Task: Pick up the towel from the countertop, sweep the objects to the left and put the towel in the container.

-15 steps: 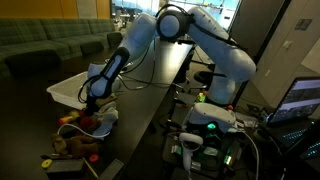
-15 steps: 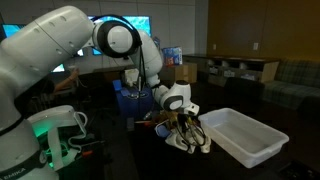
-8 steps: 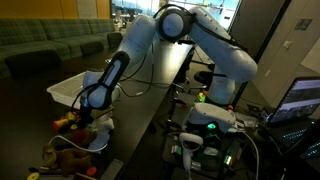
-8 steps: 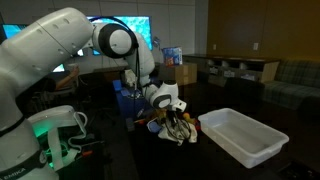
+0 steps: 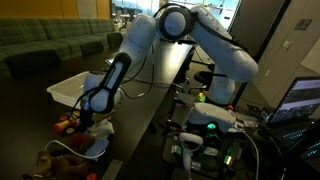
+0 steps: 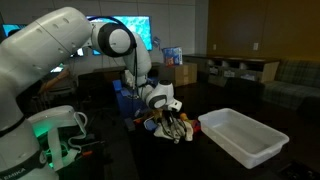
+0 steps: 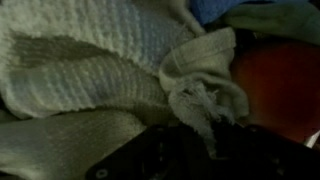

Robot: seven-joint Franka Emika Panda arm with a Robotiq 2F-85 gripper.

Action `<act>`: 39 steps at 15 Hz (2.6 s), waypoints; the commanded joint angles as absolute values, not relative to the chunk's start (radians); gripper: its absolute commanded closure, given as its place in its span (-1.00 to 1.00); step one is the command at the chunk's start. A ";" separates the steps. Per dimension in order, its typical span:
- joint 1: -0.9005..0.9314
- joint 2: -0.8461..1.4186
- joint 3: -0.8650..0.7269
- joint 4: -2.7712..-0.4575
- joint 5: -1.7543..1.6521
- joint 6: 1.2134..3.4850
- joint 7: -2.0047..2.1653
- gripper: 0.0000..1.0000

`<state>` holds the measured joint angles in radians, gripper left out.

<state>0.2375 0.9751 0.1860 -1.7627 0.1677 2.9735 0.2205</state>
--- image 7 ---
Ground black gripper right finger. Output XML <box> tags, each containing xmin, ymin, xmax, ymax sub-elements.
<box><xmin>186</xmin><ymin>123</ymin><xmax>320</xmax><ymax>180</ymax></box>

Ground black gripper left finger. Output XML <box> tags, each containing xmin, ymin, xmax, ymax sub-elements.
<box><xmin>85</xmin><ymin>124</ymin><xmax>216</xmax><ymax>180</ymax></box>

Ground white terry towel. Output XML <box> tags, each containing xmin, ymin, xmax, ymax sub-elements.
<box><xmin>0</xmin><ymin>0</ymin><xmax>320</xmax><ymax>180</ymax></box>

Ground red ball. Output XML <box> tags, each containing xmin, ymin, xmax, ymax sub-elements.
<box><xmin>230</xmin><ymin>42</ymin><xmax>320</xmax><ymax>145</ymax></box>

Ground blue cloth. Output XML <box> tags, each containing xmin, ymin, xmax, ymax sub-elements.
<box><xmin>189</xmin><ymin>0</ymin><xmax>278</xmax><ymax>27</ymax></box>

